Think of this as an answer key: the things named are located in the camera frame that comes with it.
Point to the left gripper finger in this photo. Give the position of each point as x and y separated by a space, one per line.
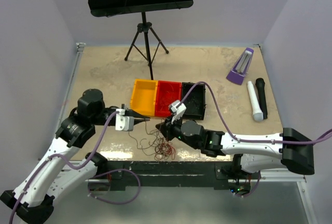
139 117
138 121

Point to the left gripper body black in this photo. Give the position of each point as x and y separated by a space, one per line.
129 109

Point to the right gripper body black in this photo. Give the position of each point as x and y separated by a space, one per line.
174 130

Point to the yellow plastic bin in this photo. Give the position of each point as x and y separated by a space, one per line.
143 98

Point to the red plastic bin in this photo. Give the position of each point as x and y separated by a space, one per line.
167 93

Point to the black plastic bin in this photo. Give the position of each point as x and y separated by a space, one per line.
195 104

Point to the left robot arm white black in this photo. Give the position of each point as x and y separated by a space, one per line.
54 176

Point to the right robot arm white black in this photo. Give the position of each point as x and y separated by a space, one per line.
251 153

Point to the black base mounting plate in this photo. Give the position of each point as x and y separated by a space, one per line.
206 174

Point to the purple metronome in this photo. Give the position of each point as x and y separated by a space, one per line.
239 70

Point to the black microphone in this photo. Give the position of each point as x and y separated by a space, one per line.
260 86

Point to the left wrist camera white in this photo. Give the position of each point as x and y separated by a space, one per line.
118 124

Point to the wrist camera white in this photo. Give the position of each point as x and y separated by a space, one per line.
118 124
177 109

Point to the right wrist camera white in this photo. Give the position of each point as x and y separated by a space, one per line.
177 109

